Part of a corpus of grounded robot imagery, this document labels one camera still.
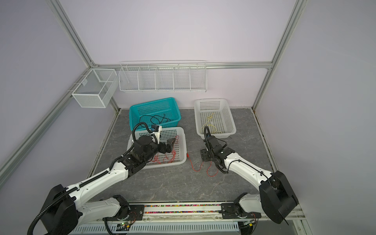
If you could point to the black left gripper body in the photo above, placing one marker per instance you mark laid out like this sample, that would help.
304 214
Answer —
162 149

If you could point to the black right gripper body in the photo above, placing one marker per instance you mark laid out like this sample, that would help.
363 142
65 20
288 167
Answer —
213 157

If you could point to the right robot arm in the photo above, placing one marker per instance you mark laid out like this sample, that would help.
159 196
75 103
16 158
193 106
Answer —
276 196

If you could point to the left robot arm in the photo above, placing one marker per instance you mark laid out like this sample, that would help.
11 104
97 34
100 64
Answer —
65 208

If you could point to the white plastic basket near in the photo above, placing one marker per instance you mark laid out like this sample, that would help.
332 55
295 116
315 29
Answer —
179 147

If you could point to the white plastic basket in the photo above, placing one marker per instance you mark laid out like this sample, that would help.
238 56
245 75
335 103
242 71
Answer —
179 147
215 114

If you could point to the teal plastic basket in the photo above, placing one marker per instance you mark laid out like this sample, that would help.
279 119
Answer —
164 112

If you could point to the white plastic basket far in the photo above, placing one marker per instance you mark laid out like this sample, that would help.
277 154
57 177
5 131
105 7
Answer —
215 114

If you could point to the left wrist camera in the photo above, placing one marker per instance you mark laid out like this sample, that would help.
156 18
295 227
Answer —
156 133

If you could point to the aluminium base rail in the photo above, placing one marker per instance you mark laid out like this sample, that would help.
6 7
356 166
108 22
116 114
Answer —
166 219

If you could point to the white wire wall shelf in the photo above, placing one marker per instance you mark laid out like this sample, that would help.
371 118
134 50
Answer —
163 76

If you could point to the white mesh wall box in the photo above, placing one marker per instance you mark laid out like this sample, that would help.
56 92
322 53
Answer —
96 88

